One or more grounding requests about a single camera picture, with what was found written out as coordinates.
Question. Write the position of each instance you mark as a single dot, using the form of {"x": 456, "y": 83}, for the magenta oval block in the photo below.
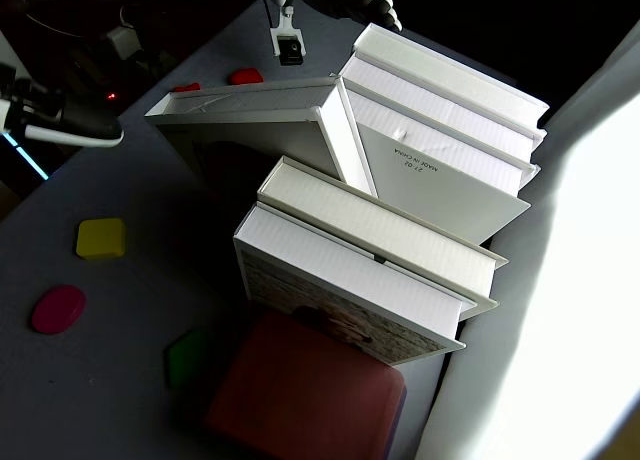
{"x": 57, "y": 310}

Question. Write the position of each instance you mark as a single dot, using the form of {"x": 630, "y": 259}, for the yellow square block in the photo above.
{"x": 100, "y": 239}

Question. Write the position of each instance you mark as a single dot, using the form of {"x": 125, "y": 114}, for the cyan light strip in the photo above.
{"x": 32, "y": 162}

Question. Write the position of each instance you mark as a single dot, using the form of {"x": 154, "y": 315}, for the red star block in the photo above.
{"x": 187, "y": 87}

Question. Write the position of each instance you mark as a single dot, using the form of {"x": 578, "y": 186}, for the white frame post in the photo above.
{"x": 7, "y": 50}

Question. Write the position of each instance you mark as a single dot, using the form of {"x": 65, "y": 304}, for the white power adapter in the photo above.
{"x": 122, "y": 41}

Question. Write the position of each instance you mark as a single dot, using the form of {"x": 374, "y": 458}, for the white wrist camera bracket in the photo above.
{"x": 290, "y": 50}

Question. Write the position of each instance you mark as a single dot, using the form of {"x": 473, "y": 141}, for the green hexagon block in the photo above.
{"x": 187, "y": 360}

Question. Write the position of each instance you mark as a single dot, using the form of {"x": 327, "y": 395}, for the white hardcover book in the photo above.
{"x": 250, "y": 135}
{"x": 425, "y": 100}
{"x": 450, "y": 75}
{"x": 375, "y": 230}

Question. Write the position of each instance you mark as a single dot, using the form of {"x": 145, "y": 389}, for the white book photo cover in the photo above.
{"x": 350, "y": 280}

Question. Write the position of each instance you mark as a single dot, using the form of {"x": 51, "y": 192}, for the dark red box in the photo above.
{"x": 300, "y": 395}

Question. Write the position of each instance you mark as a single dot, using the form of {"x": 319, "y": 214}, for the red heart block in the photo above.
{"x": 245, "y": 76}

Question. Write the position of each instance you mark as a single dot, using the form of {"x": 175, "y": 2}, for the white book MADE IN CHINA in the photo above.
{"x": 440, "y": 200}

